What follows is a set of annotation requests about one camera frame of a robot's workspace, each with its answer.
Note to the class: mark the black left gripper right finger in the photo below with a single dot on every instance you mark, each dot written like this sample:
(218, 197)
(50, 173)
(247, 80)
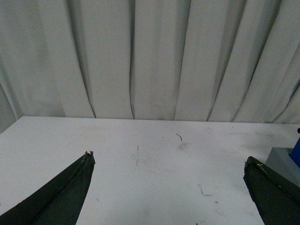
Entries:
(276, 198)

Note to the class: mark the blue part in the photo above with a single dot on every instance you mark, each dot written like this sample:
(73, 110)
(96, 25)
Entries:
(295, 154)

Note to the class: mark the white pleated curtain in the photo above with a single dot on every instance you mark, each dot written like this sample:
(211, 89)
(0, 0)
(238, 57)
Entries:
(194, 60)

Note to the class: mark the gray base block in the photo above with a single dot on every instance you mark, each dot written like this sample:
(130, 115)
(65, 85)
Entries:
(280, 161)

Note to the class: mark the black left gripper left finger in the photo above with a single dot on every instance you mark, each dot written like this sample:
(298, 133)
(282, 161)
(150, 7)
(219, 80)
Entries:
(58, 202)

